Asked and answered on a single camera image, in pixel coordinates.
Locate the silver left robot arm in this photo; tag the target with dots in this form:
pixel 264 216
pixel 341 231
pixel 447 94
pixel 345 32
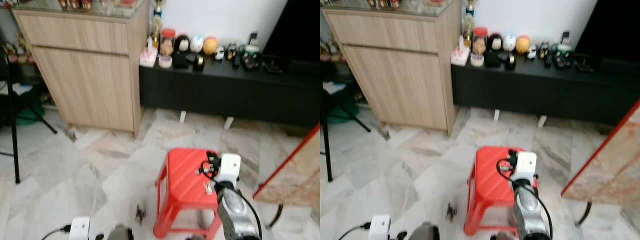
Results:
pixel 120 234
pixel 425 233

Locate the red plastic stool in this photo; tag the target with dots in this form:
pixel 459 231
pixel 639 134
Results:
pixel 487 175
pixel 182 175

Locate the black low console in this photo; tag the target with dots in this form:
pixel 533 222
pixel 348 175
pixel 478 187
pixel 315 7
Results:
pixel 225 92
pixel 540 92

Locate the red-edged marble table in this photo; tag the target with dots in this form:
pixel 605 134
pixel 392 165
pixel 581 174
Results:
pixel 295 175
pixel 610 165

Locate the dark curved table leg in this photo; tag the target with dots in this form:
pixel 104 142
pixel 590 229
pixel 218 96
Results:
pixel 585 214
pixel 276 216

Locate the black and gold cup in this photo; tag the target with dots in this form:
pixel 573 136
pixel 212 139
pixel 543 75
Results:
pixel 199 63
pixel 510 62

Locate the orange ball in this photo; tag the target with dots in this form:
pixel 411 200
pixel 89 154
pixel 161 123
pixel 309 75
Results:
pixel 210 46
pixel 522 45

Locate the pink and white box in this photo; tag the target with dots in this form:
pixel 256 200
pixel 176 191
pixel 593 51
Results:
pixel 460 56
pixel 148 57

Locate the white egg figurine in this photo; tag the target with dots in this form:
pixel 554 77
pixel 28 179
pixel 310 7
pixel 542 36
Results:
pixel 509 43
pixel 197 44

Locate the black tripod stand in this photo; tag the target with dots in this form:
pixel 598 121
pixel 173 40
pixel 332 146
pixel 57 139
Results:
pixel 15 150
pixel 328 150

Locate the black round figurine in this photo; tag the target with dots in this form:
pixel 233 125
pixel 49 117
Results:
pixel 495 43
pixel 182 45

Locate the red-lidded jar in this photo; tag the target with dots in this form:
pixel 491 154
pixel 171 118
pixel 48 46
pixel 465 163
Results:
pixel 479 41
pixel 167 42

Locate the light wood cabinet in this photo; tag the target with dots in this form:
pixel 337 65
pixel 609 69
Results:
pixel 400 75
pixel 85 75

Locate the tall glass bottle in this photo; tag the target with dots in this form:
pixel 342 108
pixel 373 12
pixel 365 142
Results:
pixel 157 25
pixel 468 24

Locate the black television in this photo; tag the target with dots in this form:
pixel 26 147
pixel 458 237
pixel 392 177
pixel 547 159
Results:
pixel 610 27
pixel 295 30

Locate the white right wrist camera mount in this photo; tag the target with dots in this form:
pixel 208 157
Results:
pixel 524 166
pixel 229 167

